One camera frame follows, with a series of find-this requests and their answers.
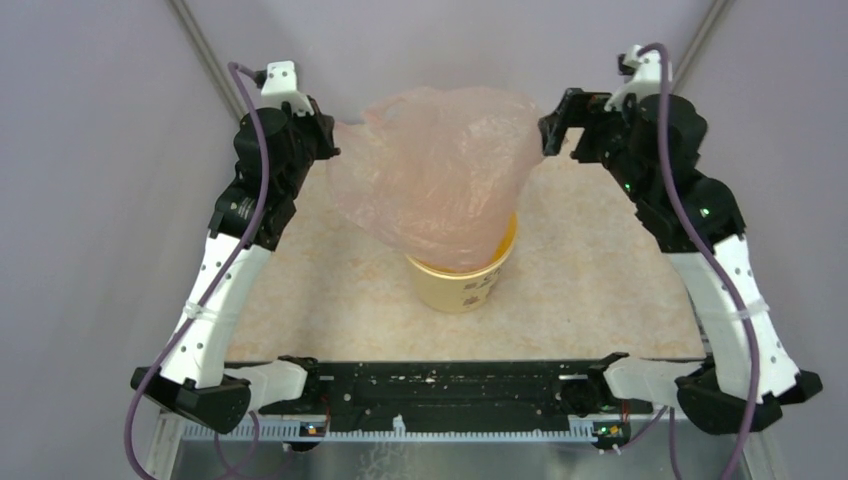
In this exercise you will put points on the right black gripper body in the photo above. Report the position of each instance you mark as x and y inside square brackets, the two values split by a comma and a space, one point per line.
[602, 138]

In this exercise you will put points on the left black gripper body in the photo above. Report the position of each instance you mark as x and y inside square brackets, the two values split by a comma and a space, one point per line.
[310, 134]

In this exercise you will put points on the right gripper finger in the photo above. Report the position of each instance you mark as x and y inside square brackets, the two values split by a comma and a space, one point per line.
[553, 128]
[578, 106]

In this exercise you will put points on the translucent pink plastic bag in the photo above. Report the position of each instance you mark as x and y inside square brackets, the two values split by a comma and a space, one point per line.
[436, 174]

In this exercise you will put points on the yellow trash bin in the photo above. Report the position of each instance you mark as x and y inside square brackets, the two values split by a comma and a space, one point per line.
[451, 292]

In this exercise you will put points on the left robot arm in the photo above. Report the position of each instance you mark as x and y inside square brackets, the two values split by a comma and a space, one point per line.
[247, 224]

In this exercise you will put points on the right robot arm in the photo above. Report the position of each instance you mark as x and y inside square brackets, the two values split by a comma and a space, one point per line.
[746, 378]

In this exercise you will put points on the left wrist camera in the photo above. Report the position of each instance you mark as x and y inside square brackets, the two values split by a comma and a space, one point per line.
[278, 84]

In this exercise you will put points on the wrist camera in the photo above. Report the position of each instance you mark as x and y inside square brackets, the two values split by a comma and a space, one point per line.
[646, 68]
[278, 84]

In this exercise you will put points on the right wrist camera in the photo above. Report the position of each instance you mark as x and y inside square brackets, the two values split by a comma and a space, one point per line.
[646, 68]

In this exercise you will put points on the right aluminium frame post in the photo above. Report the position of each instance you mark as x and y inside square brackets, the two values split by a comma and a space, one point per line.
[705, 30]

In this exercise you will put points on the aluminium frame post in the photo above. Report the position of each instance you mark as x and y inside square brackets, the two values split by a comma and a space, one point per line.
[214, 70]
[705, 30]

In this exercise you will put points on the left aluminium frame post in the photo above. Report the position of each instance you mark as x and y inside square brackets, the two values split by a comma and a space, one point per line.
[214, 70]

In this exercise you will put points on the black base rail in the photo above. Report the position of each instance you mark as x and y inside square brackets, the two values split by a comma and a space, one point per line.
[454, 397]

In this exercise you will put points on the grey cable duct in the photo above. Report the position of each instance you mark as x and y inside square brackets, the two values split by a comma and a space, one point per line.
[284, 430]

